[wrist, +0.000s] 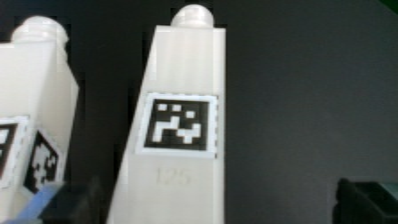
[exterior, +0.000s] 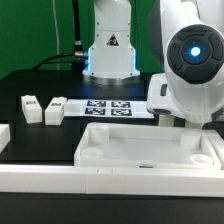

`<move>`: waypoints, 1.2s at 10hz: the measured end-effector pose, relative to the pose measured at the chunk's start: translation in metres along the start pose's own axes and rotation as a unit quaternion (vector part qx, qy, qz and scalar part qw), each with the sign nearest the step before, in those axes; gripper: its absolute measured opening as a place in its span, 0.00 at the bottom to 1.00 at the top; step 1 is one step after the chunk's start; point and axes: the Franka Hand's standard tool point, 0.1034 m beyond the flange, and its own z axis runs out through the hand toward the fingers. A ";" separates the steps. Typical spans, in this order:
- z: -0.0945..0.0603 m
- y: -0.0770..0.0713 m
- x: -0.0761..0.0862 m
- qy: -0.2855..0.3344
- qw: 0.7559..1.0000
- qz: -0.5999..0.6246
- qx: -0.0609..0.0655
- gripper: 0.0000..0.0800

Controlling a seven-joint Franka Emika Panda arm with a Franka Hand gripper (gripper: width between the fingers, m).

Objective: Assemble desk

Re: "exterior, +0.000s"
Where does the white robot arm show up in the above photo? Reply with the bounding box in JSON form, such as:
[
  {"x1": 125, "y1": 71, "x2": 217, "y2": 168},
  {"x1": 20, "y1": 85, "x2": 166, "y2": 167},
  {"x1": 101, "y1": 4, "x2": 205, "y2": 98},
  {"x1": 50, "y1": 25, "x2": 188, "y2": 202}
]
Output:
[{"x1": 83, "y1": 0, "x2": 224, "y2": 124}]

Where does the white front fence bar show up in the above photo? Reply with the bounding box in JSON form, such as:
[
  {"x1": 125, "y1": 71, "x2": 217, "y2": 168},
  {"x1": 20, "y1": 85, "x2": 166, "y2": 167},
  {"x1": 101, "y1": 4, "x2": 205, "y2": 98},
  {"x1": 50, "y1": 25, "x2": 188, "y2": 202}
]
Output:
[{"x1": 0, "y1": 165, "x2": 224, "y2": 197}]

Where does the white thin cable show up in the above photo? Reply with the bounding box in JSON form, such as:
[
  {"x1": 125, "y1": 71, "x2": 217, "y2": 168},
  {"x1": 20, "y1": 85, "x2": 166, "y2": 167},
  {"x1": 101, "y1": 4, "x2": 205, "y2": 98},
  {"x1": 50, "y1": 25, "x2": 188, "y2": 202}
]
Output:
[{"x1": 51, "y1": 0, "x2": 61, "y2": 71}]

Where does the white marker sheet with tags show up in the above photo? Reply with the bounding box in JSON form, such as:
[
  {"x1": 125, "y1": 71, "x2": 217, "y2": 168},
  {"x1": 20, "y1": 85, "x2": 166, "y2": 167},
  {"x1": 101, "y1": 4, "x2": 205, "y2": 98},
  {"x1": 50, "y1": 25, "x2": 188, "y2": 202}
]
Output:
[{"x1": 64, "y1": 99, "x2": 154, "y2": 119}]

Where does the white left fence block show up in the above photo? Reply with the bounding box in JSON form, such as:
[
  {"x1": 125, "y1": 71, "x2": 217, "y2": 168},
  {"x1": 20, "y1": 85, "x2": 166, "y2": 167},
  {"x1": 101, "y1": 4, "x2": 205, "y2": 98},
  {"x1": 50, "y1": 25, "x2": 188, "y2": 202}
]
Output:
[{"x1": 0, "y1": 124, "x2": 10, "y2": 153}]

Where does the black cable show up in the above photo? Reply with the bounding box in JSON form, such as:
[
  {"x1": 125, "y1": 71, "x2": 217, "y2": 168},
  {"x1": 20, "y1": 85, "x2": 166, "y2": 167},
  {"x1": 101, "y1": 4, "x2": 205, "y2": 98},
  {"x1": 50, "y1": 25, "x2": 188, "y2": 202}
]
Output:
[{"x1": 31, "y1": 0, "x2": 90, "y2": 71}]

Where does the white right fence block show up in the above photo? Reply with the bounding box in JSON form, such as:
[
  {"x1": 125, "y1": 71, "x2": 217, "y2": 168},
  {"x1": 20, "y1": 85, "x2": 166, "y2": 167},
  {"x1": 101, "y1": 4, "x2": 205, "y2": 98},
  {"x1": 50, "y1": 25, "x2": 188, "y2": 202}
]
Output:
[{"x1": 205, "y1": 130, "x2": 224, "y2": 170}]

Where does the white fence block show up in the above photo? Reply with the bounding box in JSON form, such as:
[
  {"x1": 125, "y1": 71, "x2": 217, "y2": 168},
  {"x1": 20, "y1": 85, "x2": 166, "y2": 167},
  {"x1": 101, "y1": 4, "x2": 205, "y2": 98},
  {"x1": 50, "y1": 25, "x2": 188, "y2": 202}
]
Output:
[
  {"x1": 205, "y1": 130, "x2": 224, "y2": 170},
  {"x1": 0, "y1": 124, "x2": 10, "y2": 153}
]

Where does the white desk tabletop tray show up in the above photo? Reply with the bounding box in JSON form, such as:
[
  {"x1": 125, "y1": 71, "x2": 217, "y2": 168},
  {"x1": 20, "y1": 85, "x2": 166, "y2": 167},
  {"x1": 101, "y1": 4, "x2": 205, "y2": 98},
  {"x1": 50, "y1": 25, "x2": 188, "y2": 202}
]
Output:
[{"x1": 74, "y1": 123, "x2": 221, "y2": 170}]

